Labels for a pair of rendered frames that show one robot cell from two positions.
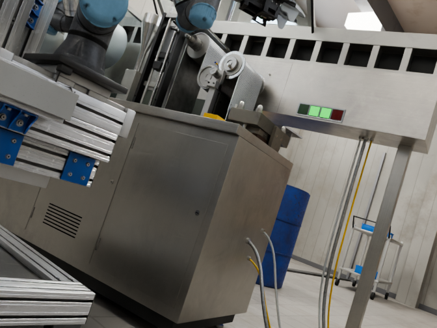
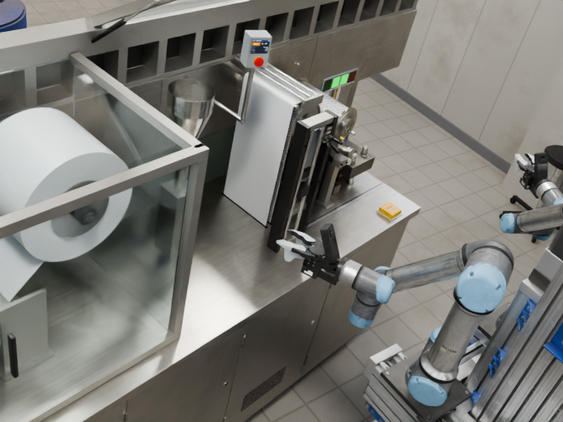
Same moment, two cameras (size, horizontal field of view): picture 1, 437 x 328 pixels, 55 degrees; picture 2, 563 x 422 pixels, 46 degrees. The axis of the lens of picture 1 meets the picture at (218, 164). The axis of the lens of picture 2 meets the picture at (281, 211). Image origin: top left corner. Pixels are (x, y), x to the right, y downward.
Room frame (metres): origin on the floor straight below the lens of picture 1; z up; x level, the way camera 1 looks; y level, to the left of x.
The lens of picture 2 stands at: (2.04, 2.38, 2.50)
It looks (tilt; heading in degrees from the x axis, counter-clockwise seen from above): 37 degrees down; 273
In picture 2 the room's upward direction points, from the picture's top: 14 degrees clockwise
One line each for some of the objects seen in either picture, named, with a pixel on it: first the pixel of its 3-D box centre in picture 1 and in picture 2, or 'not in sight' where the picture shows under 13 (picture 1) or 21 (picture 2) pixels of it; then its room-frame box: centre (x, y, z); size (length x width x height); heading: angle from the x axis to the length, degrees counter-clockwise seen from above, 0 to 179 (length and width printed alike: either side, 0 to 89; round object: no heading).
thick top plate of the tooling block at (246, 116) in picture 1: (261, 129); (327, 145); (2.06, -0.15, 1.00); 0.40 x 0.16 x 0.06; 148
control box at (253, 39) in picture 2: not in sight; (256, 50); (2.34, 0.55, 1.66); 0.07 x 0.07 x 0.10; 36
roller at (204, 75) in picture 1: (219, 85); not in sight; (2.19, 0.13, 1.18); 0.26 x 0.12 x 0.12; 148
